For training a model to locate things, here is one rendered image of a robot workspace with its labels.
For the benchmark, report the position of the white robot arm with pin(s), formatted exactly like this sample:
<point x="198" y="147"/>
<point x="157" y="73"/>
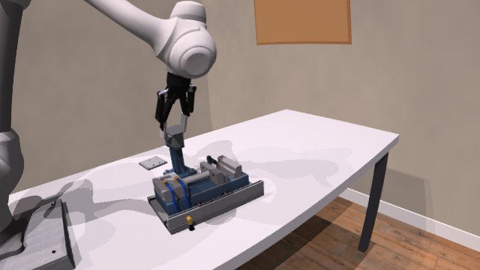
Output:
<point x="184" y="45"/>

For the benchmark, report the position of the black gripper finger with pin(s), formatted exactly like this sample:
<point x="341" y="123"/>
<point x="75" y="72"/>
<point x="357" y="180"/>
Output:
<point x="163" y="110"/>
<point x="187" y="105"/>

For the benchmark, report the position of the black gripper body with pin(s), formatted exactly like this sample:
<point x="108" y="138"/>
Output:
<point x="174" y="81"/>

